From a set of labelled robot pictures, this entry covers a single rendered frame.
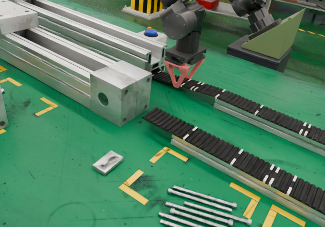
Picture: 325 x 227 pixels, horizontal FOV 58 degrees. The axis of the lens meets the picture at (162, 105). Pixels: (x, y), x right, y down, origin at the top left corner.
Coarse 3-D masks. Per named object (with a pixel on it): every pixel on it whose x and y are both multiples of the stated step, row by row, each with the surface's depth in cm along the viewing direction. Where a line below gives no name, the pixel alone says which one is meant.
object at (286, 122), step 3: (285, 117) 66; (288, 117) 67; (291, 117) 67; (282, 120) 66; (285, 120) 65; (288, 120) 66; (291, 120) 66; (282, 123) 64; (285, 123) 65; (288, 123) 64; (282, 126) 64; (285, 126) 63; (288, 126) 64; (288, 129) 63
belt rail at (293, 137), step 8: (216, 104) 72; (224, 104) 71; (232, 112) 71; (240, 112) 70; (248, 112) 68; (248, 120) 69; (256, 120) 68; (264, 120) 66; (264, 128) 67; (272, 128) 66; (280, 128) 65; (280, 136) 66; (288, 136) 65; (296, 136) 63; (304, 136) 62; (304, 144) 63; (312, 144) 63; (320, 144) 61; (320, 152) 62
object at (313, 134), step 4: (312, 128) 64; (316, 128) 64; (320, 128) 64; (312, 132) 63; (316, 132) 63; (320, 132) 63; (308, 136) 61; (312, 136) 62; (316, 136) 61; (316, 140) 61
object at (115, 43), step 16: (32, 0) 107; (48, 16) 93; (64, 16) 100; (80, 16) 96; (64, 32) 92; (80, 32) 89; (96, 32) 84; (112, 32) 90; (128, 32) 87; (96, 48) 86; (112, 48) 82; (128, 48) 78; (144, 48) 78; (160, 48) 81; (144, 64) 77; (160, 64) 84
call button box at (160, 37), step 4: (140, 32) 96; (144, 32) 95; (148, 36) 93; (152, 36) 93; (156, 36) 94; (160, 36) 94; (164, 36) 95; (156, 40) 92; (160, 40) 94; (164, 40) 96
